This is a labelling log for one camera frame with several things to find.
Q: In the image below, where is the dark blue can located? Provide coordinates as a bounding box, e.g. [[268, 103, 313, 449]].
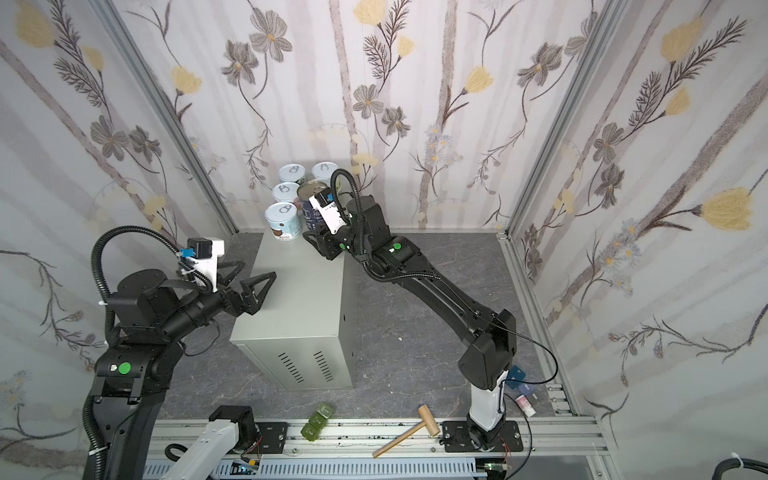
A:
[[297, 180, 328, 231]]

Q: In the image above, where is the teal label can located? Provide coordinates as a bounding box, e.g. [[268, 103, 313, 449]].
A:
[[265, 202, 302, 242]]

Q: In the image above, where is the pink label can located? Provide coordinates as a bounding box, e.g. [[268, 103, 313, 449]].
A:
[[272, 182, 301, 209]]

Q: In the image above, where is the green label can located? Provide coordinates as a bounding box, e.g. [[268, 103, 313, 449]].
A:
[[311, 161, 338, 184]]

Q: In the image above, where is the blue brown label can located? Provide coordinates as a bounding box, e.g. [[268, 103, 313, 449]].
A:
[[278, 163, 307, 184]]

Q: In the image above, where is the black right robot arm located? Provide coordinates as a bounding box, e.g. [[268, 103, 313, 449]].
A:
[[305, 188, 554, 451]]

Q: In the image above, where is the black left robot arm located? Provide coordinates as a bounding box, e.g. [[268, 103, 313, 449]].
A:
[[82, 260, 277, 479]]

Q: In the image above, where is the grey metal cabinet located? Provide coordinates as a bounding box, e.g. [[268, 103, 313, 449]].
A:
[[230, 228, 357, 390]]

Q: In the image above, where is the wooden mallet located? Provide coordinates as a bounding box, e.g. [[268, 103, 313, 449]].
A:
[[372, 405, 440, 459]]

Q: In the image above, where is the blue square box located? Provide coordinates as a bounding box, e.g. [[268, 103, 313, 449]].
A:
[[505, 365, 527, 389]]

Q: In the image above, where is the small purple box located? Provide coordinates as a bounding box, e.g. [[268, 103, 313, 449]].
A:
[[517, 382, 536, 396]]

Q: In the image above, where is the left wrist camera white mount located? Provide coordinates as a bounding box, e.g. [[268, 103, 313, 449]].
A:
[[177, 237, 225, 293]]

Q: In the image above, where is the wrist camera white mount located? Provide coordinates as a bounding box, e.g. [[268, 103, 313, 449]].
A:
[[177, 237, 225, 293], [311, 187, 349, 234]]

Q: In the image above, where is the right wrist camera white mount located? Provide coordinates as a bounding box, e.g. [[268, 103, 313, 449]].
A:
[[311, 187, 349, 234]]

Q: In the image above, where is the black right corrugated cable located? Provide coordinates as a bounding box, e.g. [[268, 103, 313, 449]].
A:
[[329, 168, 367, 241]]

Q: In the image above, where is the black corrugated cable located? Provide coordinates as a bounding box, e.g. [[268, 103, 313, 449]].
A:
[[91, 225, 181, 346], [329, 168, 367, 241]]

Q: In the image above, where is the black left corrugated cable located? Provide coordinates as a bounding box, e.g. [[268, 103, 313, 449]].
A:
[[91, 225, 181, 346]]

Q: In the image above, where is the white slotted cable duct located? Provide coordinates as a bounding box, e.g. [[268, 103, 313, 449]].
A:
[[206, 458, 478, 480]]

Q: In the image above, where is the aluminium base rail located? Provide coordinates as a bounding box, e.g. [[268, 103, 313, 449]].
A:
[[148, 416, 609, 460]]

